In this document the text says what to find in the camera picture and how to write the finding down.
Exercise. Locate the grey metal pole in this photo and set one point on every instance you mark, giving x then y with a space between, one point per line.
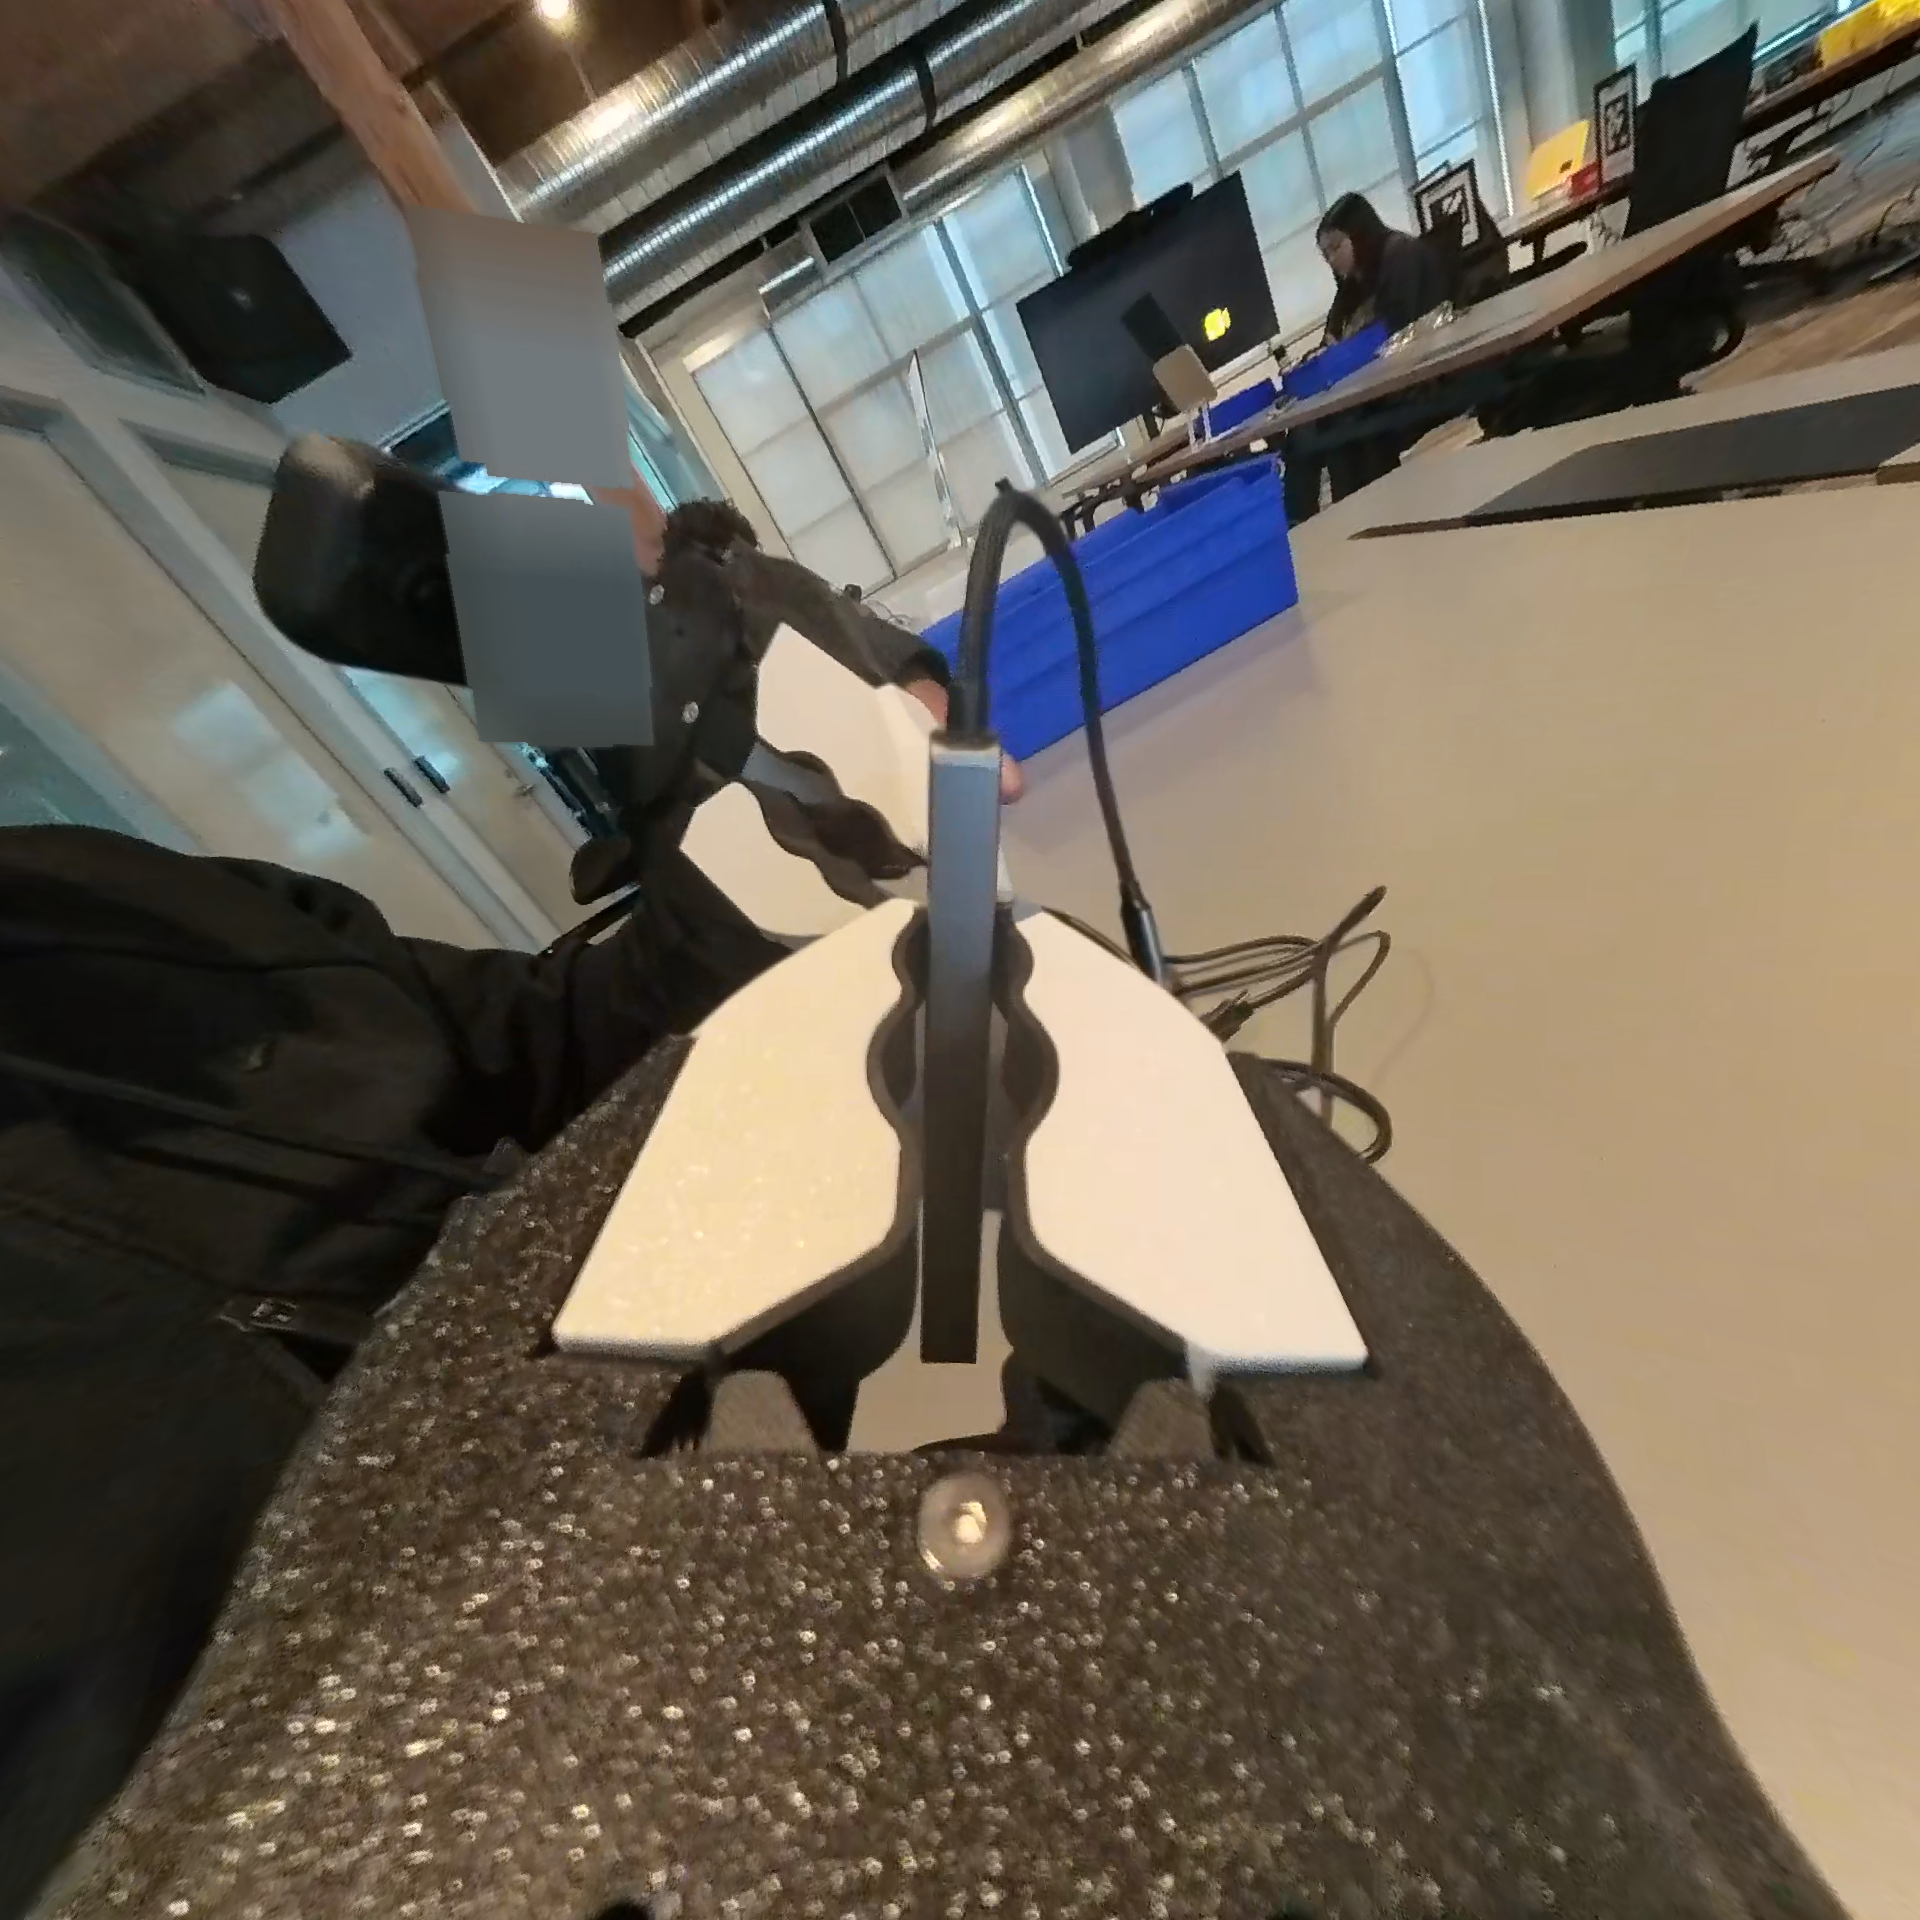
932 451

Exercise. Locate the long wooden table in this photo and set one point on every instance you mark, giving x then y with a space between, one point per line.
1579 284

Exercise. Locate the yellow plastic bin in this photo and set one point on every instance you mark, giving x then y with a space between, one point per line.
1562 163
1875 34

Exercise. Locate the small silver stand device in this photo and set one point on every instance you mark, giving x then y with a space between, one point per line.
1183 382

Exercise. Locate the large black monitor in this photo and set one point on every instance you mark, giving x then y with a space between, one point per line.
1097 353

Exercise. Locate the large blue plastic bin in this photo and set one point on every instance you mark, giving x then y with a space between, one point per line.
1171 596

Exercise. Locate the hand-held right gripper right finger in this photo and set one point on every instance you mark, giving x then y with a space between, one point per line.
1171 1183

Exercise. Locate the person's left forearm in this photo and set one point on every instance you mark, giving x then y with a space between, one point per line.
844 627

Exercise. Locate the small blue plastic bin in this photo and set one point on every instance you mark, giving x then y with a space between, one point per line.
1244 405
1336 360

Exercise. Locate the silver air duct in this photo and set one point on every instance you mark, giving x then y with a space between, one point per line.
705 117
844 178

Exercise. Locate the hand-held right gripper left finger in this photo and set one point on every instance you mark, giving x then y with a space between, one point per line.
754 1174

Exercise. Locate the black air vent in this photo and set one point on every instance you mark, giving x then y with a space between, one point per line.
848 231

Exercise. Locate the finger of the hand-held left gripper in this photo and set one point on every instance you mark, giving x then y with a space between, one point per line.
848 736
763 882

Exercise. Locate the framed black white tag sign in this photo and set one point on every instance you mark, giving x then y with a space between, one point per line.
1614 117
1455 212

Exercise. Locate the grey slim usb hub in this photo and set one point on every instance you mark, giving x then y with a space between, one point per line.
959 973

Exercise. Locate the person's left hand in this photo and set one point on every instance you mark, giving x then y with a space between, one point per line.
1013 779

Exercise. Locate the black office chair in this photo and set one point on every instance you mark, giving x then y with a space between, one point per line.
1689 134

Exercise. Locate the black desk mat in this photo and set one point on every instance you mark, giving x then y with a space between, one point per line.
1725 451

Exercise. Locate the large window wall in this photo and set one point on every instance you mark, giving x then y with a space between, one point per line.
844 405

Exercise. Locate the black wall-mounted box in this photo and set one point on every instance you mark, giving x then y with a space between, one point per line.
244 314

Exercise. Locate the white framed glass door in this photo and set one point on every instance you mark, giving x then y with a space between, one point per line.
149 596

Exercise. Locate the person's black jacket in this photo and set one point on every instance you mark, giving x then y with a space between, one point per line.
179 1080

